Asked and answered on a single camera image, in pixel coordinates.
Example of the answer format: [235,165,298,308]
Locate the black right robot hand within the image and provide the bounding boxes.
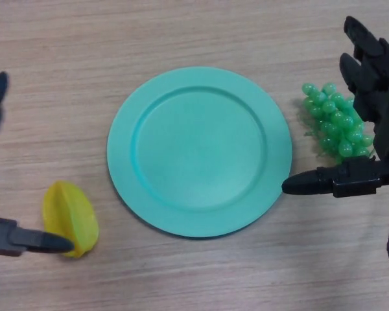
[281,15,389,199]

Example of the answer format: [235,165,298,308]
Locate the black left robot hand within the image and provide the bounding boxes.
[0,71,75,257]

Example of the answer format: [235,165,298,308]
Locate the yellow starfruit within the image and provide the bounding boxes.
[42,180,100,259]

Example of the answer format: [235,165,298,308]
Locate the green round plate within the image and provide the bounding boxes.
[106,67,292,240]

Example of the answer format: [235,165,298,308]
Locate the green grape bunch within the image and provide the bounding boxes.
[300,82,377,159]

